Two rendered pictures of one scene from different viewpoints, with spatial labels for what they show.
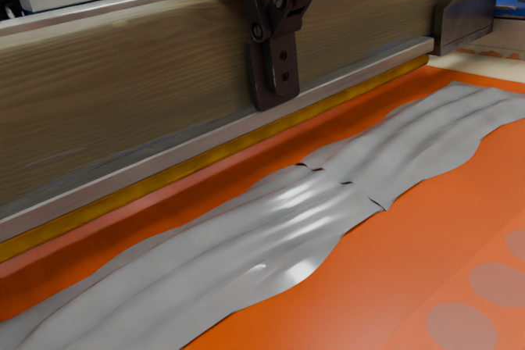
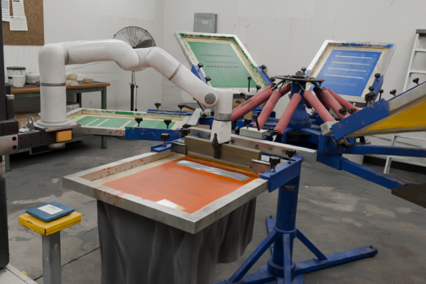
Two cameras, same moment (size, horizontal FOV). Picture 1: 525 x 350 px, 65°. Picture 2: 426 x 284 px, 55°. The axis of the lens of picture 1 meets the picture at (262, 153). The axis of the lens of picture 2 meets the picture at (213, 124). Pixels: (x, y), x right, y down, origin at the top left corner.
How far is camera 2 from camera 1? 171 cm
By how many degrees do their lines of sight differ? 64
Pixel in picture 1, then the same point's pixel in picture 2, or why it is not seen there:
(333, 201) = (205, 168)
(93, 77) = (201, 144)
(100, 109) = (200, 148)
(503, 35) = not seen: hidden behind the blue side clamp
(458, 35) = (257, 169)
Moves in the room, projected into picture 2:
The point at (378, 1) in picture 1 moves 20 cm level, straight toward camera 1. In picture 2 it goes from (240, 154) to (193, 153)
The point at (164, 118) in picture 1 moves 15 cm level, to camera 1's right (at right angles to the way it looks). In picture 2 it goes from (206, 152) to (219, 162)
